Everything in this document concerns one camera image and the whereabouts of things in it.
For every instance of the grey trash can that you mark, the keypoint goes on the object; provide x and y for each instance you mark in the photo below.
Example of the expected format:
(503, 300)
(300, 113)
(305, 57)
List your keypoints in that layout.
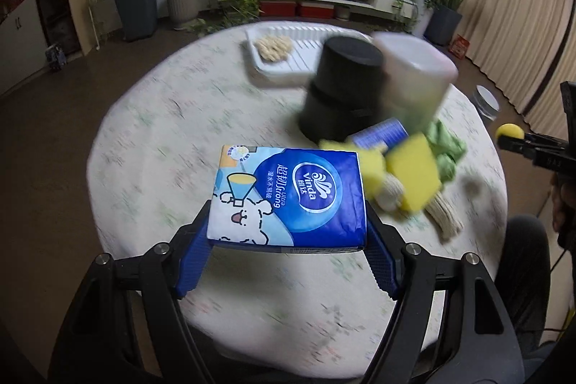
(487, 100)

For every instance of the white plastic tray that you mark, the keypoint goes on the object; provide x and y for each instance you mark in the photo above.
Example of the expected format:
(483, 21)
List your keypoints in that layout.
(299, 54)

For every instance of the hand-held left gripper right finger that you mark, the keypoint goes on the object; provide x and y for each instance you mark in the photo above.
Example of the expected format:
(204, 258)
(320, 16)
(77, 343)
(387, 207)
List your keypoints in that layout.
(382, 267)

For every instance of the beige knitted glove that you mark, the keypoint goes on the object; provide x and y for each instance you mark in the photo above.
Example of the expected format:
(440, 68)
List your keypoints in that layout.
(272, 47)
(443, 215)
(389, 193)

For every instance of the red carton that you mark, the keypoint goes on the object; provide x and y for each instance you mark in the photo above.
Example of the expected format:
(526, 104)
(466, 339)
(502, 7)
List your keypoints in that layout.
(460, 46)

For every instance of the beige curtain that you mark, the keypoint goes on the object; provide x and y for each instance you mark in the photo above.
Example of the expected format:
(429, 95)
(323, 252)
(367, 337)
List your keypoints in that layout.
(508, 6)

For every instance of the yellow sponge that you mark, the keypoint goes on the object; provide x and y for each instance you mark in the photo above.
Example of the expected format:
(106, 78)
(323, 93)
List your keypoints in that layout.
(411, 172)
(373, 170)

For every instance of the black cylindrical container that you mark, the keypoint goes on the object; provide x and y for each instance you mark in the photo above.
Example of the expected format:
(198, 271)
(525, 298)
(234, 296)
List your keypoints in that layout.
(342, 82)

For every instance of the person's right hand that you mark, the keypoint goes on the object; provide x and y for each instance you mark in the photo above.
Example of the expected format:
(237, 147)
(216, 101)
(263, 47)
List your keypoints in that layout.
(561, 206)

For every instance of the red storage box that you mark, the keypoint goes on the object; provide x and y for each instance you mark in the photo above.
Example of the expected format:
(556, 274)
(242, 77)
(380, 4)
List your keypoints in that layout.
(316, 10)
(278, 8)

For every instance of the white cupboard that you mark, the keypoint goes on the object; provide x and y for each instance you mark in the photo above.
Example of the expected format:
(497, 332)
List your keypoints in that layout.
(18, 42)

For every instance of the person's dark trouser leg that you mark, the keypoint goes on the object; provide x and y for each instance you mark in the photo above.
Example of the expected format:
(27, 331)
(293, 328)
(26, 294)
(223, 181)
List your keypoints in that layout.
(522, 276)

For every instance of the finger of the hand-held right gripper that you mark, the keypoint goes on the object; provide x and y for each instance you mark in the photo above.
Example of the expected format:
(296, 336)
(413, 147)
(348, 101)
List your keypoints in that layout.
(535, 141)

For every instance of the blue striped pack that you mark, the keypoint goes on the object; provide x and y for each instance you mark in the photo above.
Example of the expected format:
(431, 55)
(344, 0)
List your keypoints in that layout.
(382, 133)

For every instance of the blue tissue pack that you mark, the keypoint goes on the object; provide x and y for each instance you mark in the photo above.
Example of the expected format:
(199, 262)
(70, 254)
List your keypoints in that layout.
(288, 195)

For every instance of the green cloth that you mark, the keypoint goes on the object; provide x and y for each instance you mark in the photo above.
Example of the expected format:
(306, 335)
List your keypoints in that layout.
(443, 145)

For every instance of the translucent plastic storage box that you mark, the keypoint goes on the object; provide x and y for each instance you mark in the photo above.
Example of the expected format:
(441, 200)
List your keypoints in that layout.
(414, 82)

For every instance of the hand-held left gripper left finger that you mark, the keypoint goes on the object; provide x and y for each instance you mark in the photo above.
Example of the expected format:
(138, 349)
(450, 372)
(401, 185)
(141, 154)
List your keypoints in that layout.
(193, 258)

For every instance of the small white pot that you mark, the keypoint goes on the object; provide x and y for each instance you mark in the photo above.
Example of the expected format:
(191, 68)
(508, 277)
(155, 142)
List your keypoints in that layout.
(342, 12)

